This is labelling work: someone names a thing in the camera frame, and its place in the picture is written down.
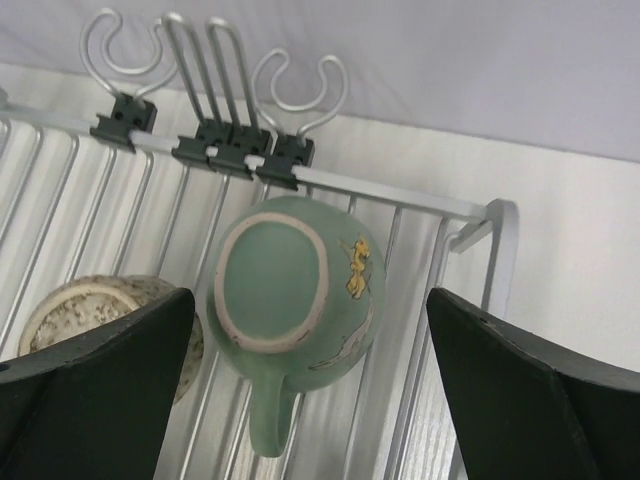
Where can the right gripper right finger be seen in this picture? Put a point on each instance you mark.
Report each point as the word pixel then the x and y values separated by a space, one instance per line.
pixel 524 407

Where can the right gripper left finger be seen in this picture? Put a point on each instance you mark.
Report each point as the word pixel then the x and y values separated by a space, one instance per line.
pixel 96 406

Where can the beige speckled cup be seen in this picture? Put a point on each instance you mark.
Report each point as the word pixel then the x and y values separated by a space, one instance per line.
pixel 86 303

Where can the teal mug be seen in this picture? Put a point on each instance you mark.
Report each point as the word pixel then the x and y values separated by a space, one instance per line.
pixel 296 298

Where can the silver wire dish rack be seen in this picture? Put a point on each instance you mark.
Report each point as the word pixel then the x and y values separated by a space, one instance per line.
pixel 73 205

